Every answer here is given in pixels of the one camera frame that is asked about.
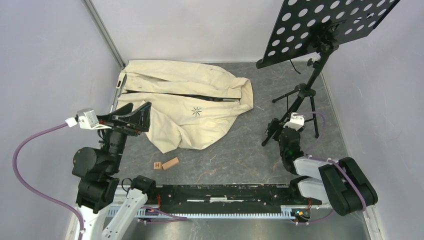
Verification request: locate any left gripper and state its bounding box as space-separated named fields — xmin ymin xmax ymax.
xmin=97 ymin=100 xmax=152 ymax=172

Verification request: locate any cream zip-up jacket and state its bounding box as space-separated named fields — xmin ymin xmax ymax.
xmin=117 ymin=60 xmax=254 ymax=153

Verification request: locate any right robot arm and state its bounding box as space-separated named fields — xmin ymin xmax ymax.
xmin=266 ymin=118 xmax=379 ymax=216

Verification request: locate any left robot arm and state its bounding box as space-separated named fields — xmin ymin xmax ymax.
xmin=72 ymin=101 xmax=157 ymax=240

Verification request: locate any wooden letter cube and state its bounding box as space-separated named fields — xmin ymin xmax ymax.
xmin=153 ymin=162 xmax=163 ymax=170

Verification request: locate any wooden rectangular block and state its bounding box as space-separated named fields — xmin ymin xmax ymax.
xmin=161 ymin=157 xmax=180 ymax=170

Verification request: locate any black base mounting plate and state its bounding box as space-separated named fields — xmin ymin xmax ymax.
xmin=146 ymin=184 xmax=322 ymax=214

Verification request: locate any black perforated music stand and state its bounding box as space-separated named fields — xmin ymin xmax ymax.
xmin=255 ymin=0 xmax=401 ymax=147

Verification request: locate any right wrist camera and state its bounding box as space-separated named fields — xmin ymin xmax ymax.
xmin=283 ymin=112 xmax=305 ymax=131

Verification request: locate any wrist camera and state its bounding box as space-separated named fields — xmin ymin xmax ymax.
xmin=65 ymin=108 xmax=112 ymax=130
xmin=283 ymin=112 xmax=305 ymax=131

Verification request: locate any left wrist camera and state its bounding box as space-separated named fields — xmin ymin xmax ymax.
xmin=65 ymin=108 xmax=112 ymax=130

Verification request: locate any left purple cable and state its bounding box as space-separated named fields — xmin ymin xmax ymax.
xmin=12 ymin=122 xmax=86 ymax=240

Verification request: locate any white slotted cable duct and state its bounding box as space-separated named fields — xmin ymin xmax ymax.
xmin=107 ymin=205 xmax=312 ymax=220

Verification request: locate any aluminium frame rail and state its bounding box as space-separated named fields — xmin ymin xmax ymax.
xmin=81 ymin=0 xmax=126 ymax=69

